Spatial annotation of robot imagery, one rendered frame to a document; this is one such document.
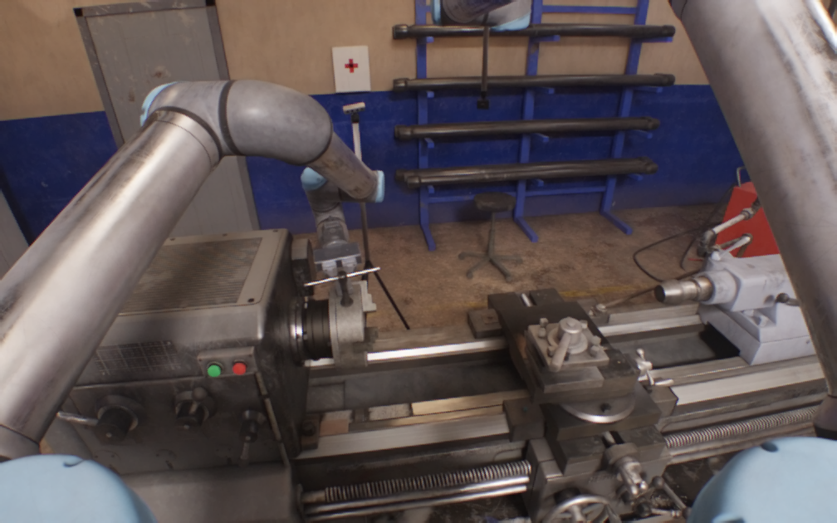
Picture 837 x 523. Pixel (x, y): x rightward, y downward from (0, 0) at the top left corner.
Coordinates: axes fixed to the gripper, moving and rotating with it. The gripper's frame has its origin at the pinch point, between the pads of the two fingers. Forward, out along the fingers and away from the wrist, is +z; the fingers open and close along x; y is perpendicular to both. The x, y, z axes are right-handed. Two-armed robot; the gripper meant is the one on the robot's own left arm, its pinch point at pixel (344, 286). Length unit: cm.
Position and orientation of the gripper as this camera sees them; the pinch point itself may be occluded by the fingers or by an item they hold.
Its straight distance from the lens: 117.8
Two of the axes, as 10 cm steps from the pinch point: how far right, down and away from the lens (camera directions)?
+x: -9.6, 1.9, -2.0
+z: 2.7, 7.6, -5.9
